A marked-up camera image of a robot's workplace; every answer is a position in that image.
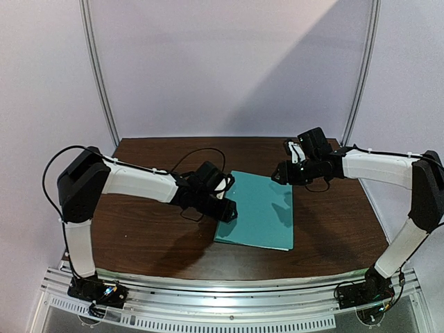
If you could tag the aluminium wall post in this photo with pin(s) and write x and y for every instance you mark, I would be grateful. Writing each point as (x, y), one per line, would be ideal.
(369, 44)
(94, 59)

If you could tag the right aluminium wall post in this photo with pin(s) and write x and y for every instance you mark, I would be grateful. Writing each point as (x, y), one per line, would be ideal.
(369, 44)

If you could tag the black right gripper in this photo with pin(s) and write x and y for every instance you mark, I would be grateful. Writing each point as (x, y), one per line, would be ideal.
(286, 171)

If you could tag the aluminium front rail frame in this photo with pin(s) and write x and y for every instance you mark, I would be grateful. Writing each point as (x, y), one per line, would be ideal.
(161, 304)

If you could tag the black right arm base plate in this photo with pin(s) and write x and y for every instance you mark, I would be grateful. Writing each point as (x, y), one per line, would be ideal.
(353, 294)

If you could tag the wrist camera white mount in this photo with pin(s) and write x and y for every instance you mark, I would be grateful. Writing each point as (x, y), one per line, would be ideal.
(294, 151)
(224, 186)

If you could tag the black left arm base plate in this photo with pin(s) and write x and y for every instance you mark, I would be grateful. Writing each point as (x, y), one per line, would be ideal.
(98, 291)

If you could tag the teal file folder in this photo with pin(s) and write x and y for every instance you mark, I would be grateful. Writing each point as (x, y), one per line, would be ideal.
(265, 214)

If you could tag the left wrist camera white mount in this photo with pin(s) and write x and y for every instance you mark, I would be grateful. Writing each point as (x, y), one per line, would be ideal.
(224, 186)

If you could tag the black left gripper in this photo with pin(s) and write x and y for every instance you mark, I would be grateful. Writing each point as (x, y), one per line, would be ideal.
(225, 212)

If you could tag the left aluminium wall post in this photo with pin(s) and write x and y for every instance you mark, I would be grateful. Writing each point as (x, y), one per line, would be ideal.
(94, 59)

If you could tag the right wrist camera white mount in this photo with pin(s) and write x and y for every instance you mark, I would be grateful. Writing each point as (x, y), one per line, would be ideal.
(294, 151)

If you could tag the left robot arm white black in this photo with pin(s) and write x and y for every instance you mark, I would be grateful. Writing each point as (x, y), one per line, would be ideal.
(91, 175)

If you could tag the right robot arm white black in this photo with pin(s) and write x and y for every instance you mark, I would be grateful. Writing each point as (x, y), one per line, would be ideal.
(312, 157)

